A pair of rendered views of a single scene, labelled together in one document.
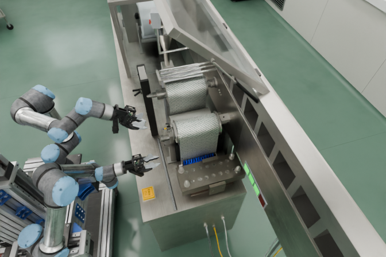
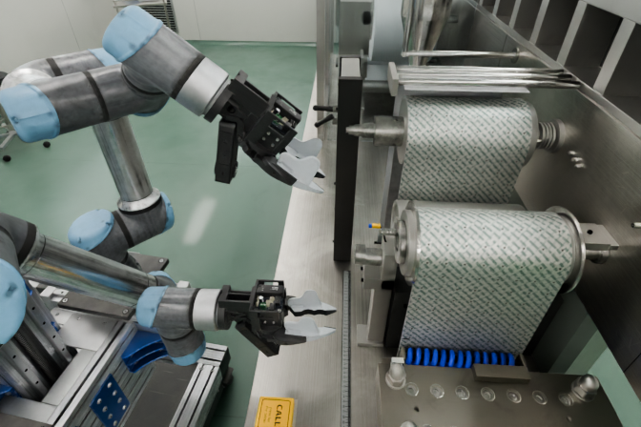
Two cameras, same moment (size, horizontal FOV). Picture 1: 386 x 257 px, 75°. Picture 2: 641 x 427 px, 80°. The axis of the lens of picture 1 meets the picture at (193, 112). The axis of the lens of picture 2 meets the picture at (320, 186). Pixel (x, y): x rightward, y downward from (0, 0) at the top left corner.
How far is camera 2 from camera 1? 78 cm
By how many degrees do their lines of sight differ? 19
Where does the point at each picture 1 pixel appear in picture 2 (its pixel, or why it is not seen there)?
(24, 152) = not seen: hidden behind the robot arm
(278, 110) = not seen: outside the picture
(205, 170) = (480, 405)
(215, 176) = not seen: outside the picture
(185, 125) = (448, 220)
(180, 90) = (449, 125)
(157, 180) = (313, 384)
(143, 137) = (312, 259)
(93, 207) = (166, 397)
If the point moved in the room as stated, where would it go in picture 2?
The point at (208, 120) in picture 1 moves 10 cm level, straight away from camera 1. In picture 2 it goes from (536, 227) to (537, 193)
